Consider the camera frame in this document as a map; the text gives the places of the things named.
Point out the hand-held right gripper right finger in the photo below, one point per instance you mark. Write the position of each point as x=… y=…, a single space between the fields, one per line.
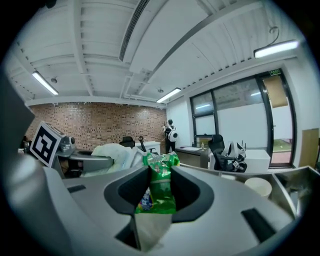
x=225 y=205

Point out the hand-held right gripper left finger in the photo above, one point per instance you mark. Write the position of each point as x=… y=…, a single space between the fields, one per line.
x=95 y=200

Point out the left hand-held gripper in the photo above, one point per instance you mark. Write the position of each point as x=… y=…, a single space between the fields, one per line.
x=46 y=143

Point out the white plastic bag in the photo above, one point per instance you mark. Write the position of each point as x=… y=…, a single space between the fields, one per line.
x=112 y=150

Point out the white paper cup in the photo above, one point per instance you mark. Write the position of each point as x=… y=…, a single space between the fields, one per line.
x=258 y=186

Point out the green snack packet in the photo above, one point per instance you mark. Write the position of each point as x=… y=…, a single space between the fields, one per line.
x=160 y=180

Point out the black office chair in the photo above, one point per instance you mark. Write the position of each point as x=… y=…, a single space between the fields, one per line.
x=218 y=152
x=127 y=141

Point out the spare hand-held gripper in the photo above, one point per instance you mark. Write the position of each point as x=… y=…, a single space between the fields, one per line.
x=237 y=165

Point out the black chair with round headrest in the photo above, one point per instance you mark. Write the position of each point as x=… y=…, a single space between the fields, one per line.
x=143 y=145

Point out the white backpack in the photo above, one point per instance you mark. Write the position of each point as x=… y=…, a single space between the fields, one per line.
x=233 y=150
x=173 y=134

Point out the dark wooden cabinet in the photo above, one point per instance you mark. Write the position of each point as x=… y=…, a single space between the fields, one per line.
x=191 y=156

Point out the white desk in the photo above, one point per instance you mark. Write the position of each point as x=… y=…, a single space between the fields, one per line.
x=152 y=145

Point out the black router antennas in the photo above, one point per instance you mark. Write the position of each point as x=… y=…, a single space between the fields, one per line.
x=243 y=145

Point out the small glass bottle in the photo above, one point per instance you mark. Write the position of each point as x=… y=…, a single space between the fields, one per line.
x=202 y=145

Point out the white tray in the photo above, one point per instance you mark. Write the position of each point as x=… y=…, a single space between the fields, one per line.
x=192 y=148

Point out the black framed glass door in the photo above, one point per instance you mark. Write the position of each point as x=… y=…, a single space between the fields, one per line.
x=268 y=140

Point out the ceiling light tube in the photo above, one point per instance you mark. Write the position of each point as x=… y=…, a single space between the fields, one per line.
x=45 y=82
x=168 y=95
x=276 y=49

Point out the large leaning cardboard sheet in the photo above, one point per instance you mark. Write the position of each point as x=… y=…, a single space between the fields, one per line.
x=310 y=147

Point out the cardboard sheet taped to door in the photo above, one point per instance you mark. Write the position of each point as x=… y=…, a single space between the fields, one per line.
x=276 y=91

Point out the green exit sign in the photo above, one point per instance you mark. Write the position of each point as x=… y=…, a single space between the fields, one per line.
x=274 y=72

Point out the black window frame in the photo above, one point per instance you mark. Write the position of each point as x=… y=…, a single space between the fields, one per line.
x=193 y=117

